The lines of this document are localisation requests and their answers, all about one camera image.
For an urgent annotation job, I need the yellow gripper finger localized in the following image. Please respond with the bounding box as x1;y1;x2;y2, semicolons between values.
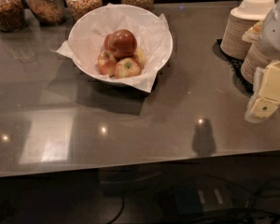
252;61;280;119

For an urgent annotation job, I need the front stack of paper bowls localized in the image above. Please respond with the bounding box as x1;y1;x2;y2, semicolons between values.
241;21;272;84

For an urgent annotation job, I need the large red apple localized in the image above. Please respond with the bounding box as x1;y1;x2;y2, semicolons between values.
104;29;137;59

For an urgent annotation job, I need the left yellow-red apple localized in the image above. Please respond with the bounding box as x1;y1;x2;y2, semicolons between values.
97;49;118;77

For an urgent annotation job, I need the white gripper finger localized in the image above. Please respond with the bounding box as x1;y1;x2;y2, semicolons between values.
245;67;264;123

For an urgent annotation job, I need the back stack of paper bowls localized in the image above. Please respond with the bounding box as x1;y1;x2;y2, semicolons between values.
220;0;274;60

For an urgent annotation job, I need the white bowl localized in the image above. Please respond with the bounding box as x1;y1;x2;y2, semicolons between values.
67;4;174;86

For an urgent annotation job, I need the stack of paper bowls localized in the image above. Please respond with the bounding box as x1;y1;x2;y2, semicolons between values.
220;0;274;60
241;21;272;84

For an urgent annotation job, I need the white paper liner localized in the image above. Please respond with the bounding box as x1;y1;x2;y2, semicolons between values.
55;3;171;94

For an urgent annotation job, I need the front yellow-red apple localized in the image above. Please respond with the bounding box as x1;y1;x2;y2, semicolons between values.
115;58;142;78

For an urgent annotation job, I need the black cable on floor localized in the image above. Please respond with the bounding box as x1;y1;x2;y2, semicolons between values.
105;194;126;224

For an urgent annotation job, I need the black mat under stacks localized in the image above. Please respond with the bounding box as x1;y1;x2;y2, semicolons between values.
217;39;253;96

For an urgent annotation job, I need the yellow-red apple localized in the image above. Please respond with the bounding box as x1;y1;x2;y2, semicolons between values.
97;49;118;77
115;58;142;78

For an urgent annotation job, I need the dark box under table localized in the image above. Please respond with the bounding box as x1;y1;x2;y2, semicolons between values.
159;179;235;217

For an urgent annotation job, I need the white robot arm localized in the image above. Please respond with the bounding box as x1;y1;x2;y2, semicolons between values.
245;0;280;123

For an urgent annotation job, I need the far left glass jar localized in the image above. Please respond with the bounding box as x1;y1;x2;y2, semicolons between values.
0;0;26;32

